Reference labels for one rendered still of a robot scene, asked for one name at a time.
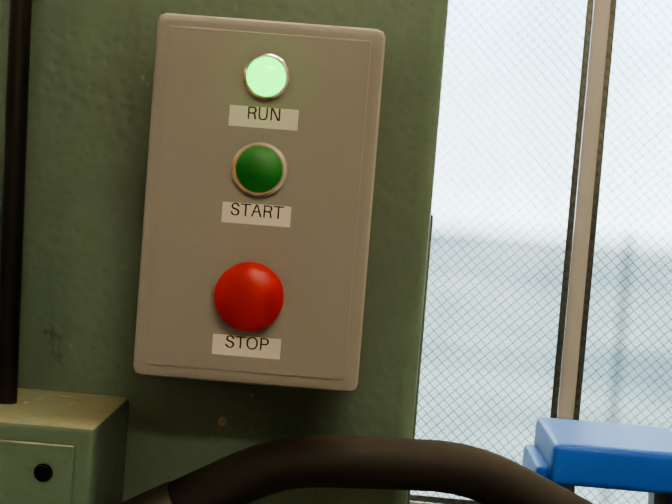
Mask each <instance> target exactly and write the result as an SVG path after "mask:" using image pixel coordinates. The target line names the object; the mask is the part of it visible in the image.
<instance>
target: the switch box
mask: <svg viewBox="0 0 672 504"><path fill-rule="evenodd" d="M385 41H386V39H385V35H384V32H382V31H380V30H378V29H370V28H357V27H344V26H331V25H318V24H305V23H292V22H279V21H266V20H253V19H240V18H227V17H214V16H201V15H188V14H175V13H165V14H162V15H160V17H159V19H158V21H157V34H156V48H155V62H154V77H153V91H152V105H151V119H150V133H149V148H148V162H147V176H146V190H145V205H144V219H143V233H142V247H141V261H140V276H139V290H138V304H137V318H136V332H135V347H134V361H133V367H134V370H135V373H137V374H139V375H141V376H152V377H164V378H176V379H189V380H201V381H213V382H226V383H238V384H250V385H262V386H275V387H287V388H299V389H311V390H324V391H336V392H351V391H354V390H355V389H356V387H357V385H358V377H359V365H360V352H361V340H362V327H363V315H364V302H365V290H366V277H367V265H368V252H369V240H370V228H371V215H372V203H373V190H374V178H375V165H376V153H377V140H378V128H379V115H380V103H381V91H382V78H383V66H384V53H385ZM260 54H273V55H276V56H278V57H279V58H281V59H282V60H283V61H284V62H285V64H286V65H287V67H288V70H289V74H290V80H289V85H288V87H287V89H286V91H285V92H284V93H283V94H282V95H281V96H279V97H278V98H276V99H273V100H260V99H258V98H256V97H254V96H252V95H251V94H250V93H249V92H248V90H247V89H246V87H245V84H244V80H243V74H244V69H245V67H246V65H247V63H248V62H249V61H250V60H251V59H252V58H253V57H255V56H257V55H260ZM230 105H241V106H254V107H267V108H279V109H292V110H299V116H298V129H297V131H293V130H280V129H268V128H255V127H242V126H229V111H230ZM253 142H265V143H269V144H271V145H273V146H275V147H276V148H277V149H279V150H280V151H281V153H282V154H283V156H284V158H285V160H286V163H287V176H286V179H285V182H284V184H283V185H282V187H281V188H280V189H279V190H278V191H277V192H275V193H274V194H272V195H269V196H266V197H253V196H250V195H247V194H246V193H244V192H243V191H241V190H240V189H239V188H238V186H237V185H236V183H235V181H234V179H233V175H232V163H233V160H234V157H235V156H236V154H237V152H238V151H239V150H240V149H241V148H243V147H244V146H245V145H248V144H250V143H253ZM223 201H225V202H237V203H250V204H262V205H275V206H288V207H291V220H290V227H278V226H266V225H253V224H240V223H228V222H221V219H222V206H223ZM242 262H257V263H260V264H263V265H265V266H267V267H269V268H270V269H271V270H273V271H274V272H275V273H276V275H277V276H278V277H279V279H280V281H281V283H282V286H283V290H284V302H283V306H282V309H281V311H280V313H279V315H278V316H277V318H276V319H275V320H274V321H273V322H272V323H271V324H270V325H268V326H267V327H265V328H263V329H260V330H257V331H241V330H238V329H235V328H233V327H231V326H230V325H228V324H227V323H226V322H225V321H224V320H223V319H222V318H221V317H220V315H219V313H218V311H217V309H216V306H215V301H214V292H215V287H216V284H217V282H218V280H219V278H220V277H221V275H222V274H223V273H224V272H225V271H226V270H227V269H229V268H230V267H232V266H234V265H236V264H239V263H242ZM213 334H224V335H236V336H249V337H261V338H274V339H281V350H280V359H267V358H255V357H243V356H230V355H218V354H212V341H213Z"/></svg>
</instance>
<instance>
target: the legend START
mask: <svg viewBox="0 0 672 504"><path fill-rule="evenodd" d="M290 220H291V207H288V206H275V205H262V204H250V203H237V202H225V201H223V206H222V219H221V222H228V223H240V224H253V225H266V226H278V227H290Z"/></svg>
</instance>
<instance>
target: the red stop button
mask: <svg viewBox="0 0 672 504"><path fill-rule="evenodd" d="M214 301H215V306H216V309H217V311H218V313H219V315H220V317H221V318H222V319H223V320H224V321H225V322H226V323H227V324H228V325H230V326H231V327H233V328H235V329H238V330H241V331H257V330H260V329H263V328H265V327H267V326H268V325H270V324H271V323H272V322H273V321H274V320H275V319H276V318H277V316H278V315H279V313H280V311H281V309H282V306H283V302H284V290H283V286H282V283H281V281H280V279H279V277H278V276H277V275H276V273H275V272H274V271H273V270H271V269H270V268H269V267H267V266H265V265H263V264H260V263H257V262H242V263H239V264H236V265H234V266H232V267H230V268H229V269H227V270H226V271H225V272H224V273H223V274H222V275H221V277H220V278H219V280H218V282H217V284H216V287H215V292H214Z"/></svg>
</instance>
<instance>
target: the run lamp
mask: <svg viewBox="0 0 672 504"><path fill-rule="evenodd" d="M243 80H244V84H245V87H246V89H247V90H248V92H249V93H250V94H251V95H252V96H254V97H256V98H258V99H260V100H273V99H276V98H278V97H279V96H281V95H282V94H283V93H284V92H285V91H286V89H287V87H288V85H289V80H290V74H289V70H288V67H287V65H286V64H285V62H284V61H283V60H282V59H281V58H279V57H278V56H276V55H273V54H260V55H257V56H255V57H253V58H252V59H251V60H250V61H249V62H248V63H247V65H246V67H245V69H244V74H243Z"/></svg>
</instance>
